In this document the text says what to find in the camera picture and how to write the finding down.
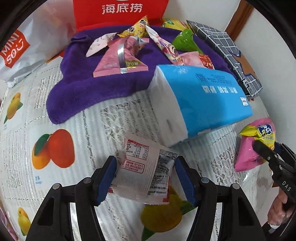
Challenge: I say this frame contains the pink yellow snack bag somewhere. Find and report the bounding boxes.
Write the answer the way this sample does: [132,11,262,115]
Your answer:
[234,117,277,172]

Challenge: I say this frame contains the white label snack packet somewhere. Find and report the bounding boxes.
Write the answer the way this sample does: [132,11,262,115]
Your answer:
[111,133,178,205]

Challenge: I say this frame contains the red small snack packet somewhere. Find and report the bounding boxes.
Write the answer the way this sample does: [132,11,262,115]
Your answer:
[180,51,215,69]

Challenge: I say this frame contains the pink round snack packet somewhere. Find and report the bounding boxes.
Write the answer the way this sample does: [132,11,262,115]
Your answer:
[93,36,149,77]

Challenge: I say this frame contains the green snack bag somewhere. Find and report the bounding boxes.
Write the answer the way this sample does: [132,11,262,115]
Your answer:
[172,29,204,54]

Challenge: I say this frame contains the white pink candy wrapper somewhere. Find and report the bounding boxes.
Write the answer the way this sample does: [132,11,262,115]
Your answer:
[86,33,117,57]

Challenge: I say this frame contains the white red wafer packet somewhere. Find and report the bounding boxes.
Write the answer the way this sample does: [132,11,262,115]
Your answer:
[145,25,184,65]

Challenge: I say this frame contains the yellow triangular snack packet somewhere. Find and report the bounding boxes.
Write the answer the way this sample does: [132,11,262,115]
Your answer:
[118,15,149,38]

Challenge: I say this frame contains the person right hand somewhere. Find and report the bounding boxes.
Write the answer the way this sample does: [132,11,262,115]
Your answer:
[267,189,293,226]

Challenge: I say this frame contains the fruit pattern tablecloth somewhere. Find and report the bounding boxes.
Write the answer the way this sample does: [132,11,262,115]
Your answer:
[1,58,272,240]

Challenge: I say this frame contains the blue tissue pack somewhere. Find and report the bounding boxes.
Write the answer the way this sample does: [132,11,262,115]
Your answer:
[147,65,253,147]

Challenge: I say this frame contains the grey checked star cloth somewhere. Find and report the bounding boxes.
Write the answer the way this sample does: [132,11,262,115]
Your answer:
[187,20,263,98]

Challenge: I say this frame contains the white Miniso plastic bag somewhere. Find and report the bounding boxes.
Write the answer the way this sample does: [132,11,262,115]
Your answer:
[1,1,76,88]

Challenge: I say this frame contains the yellow chips bag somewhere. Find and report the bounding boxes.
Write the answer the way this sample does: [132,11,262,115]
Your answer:
[162,18,190,31]

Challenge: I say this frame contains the red paper shopping bag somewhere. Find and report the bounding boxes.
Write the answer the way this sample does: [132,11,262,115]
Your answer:
[73,0,169,32]

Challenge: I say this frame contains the brown wooden door frame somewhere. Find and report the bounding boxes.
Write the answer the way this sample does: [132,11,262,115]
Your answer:
[225,0,254,41]

